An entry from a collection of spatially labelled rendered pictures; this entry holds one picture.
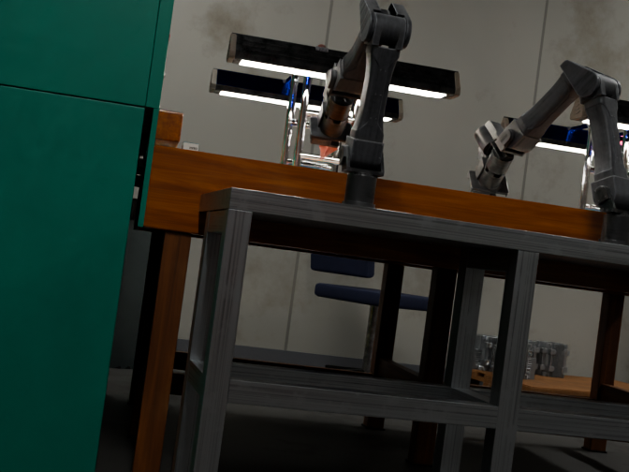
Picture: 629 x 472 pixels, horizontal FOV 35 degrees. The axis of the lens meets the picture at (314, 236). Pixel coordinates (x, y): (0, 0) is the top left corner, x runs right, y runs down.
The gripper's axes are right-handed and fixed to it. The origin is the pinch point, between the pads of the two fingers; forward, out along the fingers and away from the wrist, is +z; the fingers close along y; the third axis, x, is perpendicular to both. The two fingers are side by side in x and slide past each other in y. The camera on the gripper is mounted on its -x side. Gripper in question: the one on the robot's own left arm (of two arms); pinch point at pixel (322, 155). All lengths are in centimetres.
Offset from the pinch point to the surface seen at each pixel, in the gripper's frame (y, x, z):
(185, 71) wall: 25, -214, 162
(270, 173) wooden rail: 14.9, 17.7, -9.0
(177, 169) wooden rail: 35.6, 19.2, -7.6
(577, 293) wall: -204, -157, 225
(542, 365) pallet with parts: -172, -104, 222
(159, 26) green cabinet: 44, -1, -30
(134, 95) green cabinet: 47, 11, -20
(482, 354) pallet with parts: -137, -101, 215
